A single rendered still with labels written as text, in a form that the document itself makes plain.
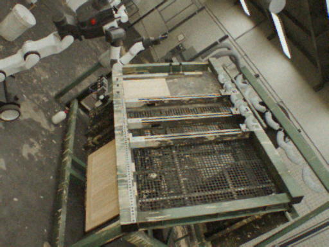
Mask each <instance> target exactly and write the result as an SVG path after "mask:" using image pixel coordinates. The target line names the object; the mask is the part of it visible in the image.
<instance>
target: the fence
mask: <svg viewBox="0 0 329 247"><path fill-rule="evenodd" d="M192 73H195V74H192ZM201 76H202V72H201V74H198V72H190V73H184V75H168V74H167V73H155V74H143V75H123V80H144V79H155V78H178V77H186V78H189V77H201Z"/></svg>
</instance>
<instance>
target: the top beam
mask: <svg viewBox="0 0 329 247"><path fill-rule="evenodd" d="M208 62H209V69H210V70H211V71H212V73H213V75H214V77H215V78H216V79H217V82H218V83H219V85H220V86H221V88H222V89H224V84H225V83H227V82H228V81H230V82H231V80H230V79H229V77H228V76H227V74H226V72H224V69H223V68H222V67H221V65H220V64H219V62H218V61H217V60H216V58H208ZM222 72H223V74H222ZM221 74H222V75H223V76H224V78H225V80H228V81H225V82H224V83H220V82H219V80H218V75H221ZM228 96H229V97H228V100H229V102H230V103H231V105H232V107H235V105H234V103H232V101H231V99H230V96H231V95H228ZM236 98H238V99H239V100H240V99H242V96H241V95H240V94H239V95H236ZM242 103H243V104H242ZM242 103H241V104H239V106H244V107H248V106H247V104H246V103H245V102H244V101H243V102H242ZM249 114H251V116H253V114H252V113H248V114H246V115H245V116H243V115H242V114H240V115H239V119H240V121H241V122H242V123H243V124H245V120H246V118H249V117H250V115H249ZM252 121H253V123H258V121H257V119H256V118H253V120H252ZM249 136H250V137H251V139H252V141H253V143H254V144H255V147H256V148H257V149H258V152H259V153H260V156H261V157H262V158H263V161H264V162H265V164H266V166H267V167H268V169H269V170H270V172H271V174H272V176H273V178H274V180H275V182H276V183H277V186H279V188H280V190H281V193H282V194H284V193H286V194H287V195H288V197H289V199H290V202H287V203H288V205H295V204H299V203H300V202H301V200H302V199H303V198H304V196H305V195H304V193H303V191H302V190H301V188H299V185H298V184H297V183H296V181H295V179H294V178H293V176H292V174H291V173H290V172H289V169H288V168H287V166H286V165H285V163H284V162H283V160H282V158H281V157H280V155H279V154H278V152H277V150H276V149H275V147H274V146H273V145H272V143H271V141H270V139H269V138H268V137H267V135H266V133H265V132H264V130H261V131H250V132H249Z"/></svg>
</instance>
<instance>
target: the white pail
mask: <svg viewBox="0 0 329 247"><path fill-rule="evenodd" d="M34 6H35V5H34ZM32 8H33V7H31V8H30V10H31V9H32ZM35 24H36V22H35V18H34V16H33V15H32V14H31V12H30V11H29V10H28V9H27V8H25V7H24V6H23V5H19V4H17V5H15V7H13V9H12V12H10V13H9V15H7V17H6V18H5V19H4V20H3V21H2V22H1V23H0V35H1V36H2V37H4V39H6V40H7V41H14V40H15V39H16V38H17V37H18V36H20V35H21V34H22V33H24V32H25V31H26V30H28V28H31V27H32V26H34V25H35Z"/></svg>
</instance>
